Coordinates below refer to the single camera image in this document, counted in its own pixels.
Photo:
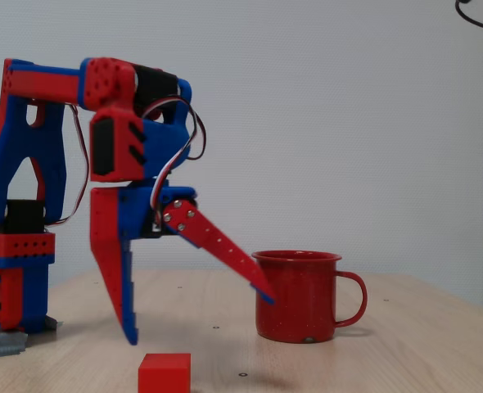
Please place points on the red cube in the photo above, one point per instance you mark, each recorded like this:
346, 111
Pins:
163, 374

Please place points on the grey metal table clamp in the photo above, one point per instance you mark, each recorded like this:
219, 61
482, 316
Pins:
0, 343

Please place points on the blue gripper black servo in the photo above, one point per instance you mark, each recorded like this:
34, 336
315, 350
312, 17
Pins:
133, 213

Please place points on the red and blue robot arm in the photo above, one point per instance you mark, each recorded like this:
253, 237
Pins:
24, 135

